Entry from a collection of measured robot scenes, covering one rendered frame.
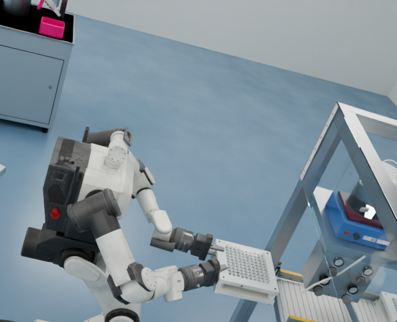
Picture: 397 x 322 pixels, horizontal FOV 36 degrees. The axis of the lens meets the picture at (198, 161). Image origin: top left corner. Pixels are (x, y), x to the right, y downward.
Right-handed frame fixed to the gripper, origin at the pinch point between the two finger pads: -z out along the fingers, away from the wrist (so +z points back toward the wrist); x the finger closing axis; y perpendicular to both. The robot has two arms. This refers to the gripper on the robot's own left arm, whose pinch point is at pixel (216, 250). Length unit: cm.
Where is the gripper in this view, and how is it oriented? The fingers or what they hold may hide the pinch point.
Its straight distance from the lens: 249.9
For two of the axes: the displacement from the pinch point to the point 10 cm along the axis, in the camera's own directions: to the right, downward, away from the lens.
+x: -3.0, 8.2, 4.9
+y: -0.9, 4.8, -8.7
